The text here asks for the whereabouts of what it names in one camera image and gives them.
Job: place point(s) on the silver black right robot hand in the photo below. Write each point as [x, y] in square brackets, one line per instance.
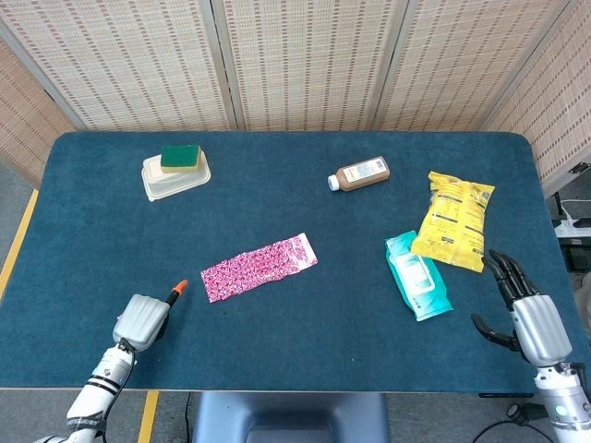
[538, 327]

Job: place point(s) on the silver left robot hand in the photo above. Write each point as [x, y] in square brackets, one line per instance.
[141, 320]

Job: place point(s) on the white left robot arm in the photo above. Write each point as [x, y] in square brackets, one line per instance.
[92, 392]

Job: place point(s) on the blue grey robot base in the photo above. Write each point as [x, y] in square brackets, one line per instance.
[286, 415]

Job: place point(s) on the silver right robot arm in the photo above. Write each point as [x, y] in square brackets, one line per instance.
[563, 406]

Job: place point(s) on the black power adapter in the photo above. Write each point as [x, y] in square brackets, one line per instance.
[526, 412]

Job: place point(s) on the yellow floor tape line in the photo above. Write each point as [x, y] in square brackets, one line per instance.
[18, 240]
[148, 415]

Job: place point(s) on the pink patterned snack packet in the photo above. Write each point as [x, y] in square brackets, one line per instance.
[254, 270]

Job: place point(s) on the teal wet wipes pack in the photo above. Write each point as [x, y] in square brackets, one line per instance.
[415, 281]

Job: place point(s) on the yellow snack bag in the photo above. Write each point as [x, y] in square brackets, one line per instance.
[454, 221]

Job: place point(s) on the cream plastic food container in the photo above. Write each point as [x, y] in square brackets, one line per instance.
[175, 187]

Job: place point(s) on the dark teal felt table cover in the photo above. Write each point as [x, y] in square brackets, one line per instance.
[295, 341]

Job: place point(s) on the yellow green kitchen sponge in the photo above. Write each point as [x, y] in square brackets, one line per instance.
[180, 157]

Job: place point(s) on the woven folding screen panel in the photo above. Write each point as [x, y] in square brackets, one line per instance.
[138, 64]
[309, 64]
[554, 115]
[461, 64]
[27, 124]

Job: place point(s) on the brown bottle white cap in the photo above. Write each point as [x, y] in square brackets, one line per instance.
[360, 174]

